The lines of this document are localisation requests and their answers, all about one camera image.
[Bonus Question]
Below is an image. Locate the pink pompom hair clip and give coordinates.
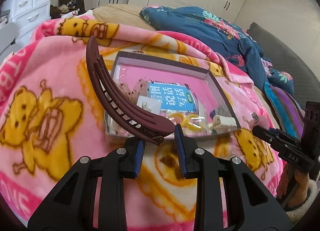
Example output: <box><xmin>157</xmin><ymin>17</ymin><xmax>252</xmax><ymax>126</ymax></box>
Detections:
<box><xmin>249</xmin><ymin>113</ymin><xmax>270</xmax><ymax>130</ymax></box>

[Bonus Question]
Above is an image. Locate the maroon large hair clip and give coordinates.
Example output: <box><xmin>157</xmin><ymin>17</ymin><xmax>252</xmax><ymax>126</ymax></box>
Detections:
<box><xmin>86</xmin><ymin>36</ymin><xmax>175</xmax><ymax>145</ymax></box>

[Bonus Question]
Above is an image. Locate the striped colourful pillow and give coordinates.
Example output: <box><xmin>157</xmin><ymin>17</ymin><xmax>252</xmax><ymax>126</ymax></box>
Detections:
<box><xmin>264</xmin><ymin>82</ymin><xmax>305</xmax><ymax>140</ymax></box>

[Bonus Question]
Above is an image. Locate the white claw hair clip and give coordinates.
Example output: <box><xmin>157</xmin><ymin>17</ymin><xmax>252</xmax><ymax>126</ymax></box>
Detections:
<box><xmin>213</xmin><ymin>115</ymin><xmax>238</xmax><ymax>132</ymax></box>

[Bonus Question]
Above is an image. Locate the yellow hoop earrings pack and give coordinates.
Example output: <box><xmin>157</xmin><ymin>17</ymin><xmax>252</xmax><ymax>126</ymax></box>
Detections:
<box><xmin>167</xmin><ymin>113</ymin><xmax>205</xmax><ymax>133</ymax></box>

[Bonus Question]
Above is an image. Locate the white earring card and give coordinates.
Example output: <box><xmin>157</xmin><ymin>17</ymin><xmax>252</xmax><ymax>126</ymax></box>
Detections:
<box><xmin>137</xmin><ymin>95</ymin><xmax>162</xmax><ymax>115</ymax></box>

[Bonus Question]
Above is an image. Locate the grey shallow box tray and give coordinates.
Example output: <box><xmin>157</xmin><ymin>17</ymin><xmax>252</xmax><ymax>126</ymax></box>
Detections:
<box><xmin>111</xmin><ymin>52</ymin><xmax>240</xmax><ymax>140</ymax></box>

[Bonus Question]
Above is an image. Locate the pink sheer glitter bow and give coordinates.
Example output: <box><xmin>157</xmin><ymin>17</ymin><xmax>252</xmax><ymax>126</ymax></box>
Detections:
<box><xmin>117</xmin><ymin>78</ymin><xmax>149</xmax><ymax>104</ymax></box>

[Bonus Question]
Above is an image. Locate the blue Chinese book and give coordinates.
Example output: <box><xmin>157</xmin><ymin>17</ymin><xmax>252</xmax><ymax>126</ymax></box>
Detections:
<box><xmin>148</xmin><ymin>82</ymin><xmax>196</xmax><ymax>112</ymax></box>

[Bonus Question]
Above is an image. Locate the dark grey headboard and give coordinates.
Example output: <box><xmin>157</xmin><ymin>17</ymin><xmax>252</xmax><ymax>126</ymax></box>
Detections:
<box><xmin>247</xmin><ymin>22</ymin><xmax>319</xmax><ymax>108</ymax></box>

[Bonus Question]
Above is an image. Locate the blue floral quilt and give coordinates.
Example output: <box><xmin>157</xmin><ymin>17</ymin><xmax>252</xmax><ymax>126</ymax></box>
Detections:
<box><xmin>140</xmin><ymin>6</ymin><xmax>295</xmax><ymax>95</ymax></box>

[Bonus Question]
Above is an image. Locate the tan bed sheet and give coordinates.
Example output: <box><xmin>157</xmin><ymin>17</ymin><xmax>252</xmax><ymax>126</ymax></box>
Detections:
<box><xmin>93</xmin><ymin>4</ymin><xmax>156</xmax><ymax>31</ymax></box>

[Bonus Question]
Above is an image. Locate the black bag on floor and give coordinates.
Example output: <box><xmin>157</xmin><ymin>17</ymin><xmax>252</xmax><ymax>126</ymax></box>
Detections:
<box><xmin>58</xmin><ymin>0</ymin><xmax>86</xmax><ymax>15</ymax></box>

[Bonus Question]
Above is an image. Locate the white drawer chest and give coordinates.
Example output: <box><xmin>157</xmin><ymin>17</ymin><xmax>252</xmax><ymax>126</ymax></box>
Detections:
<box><xmin>1</xmin><ymin>0</ymin><xmax>50</xmax><ymax>48</ymax></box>

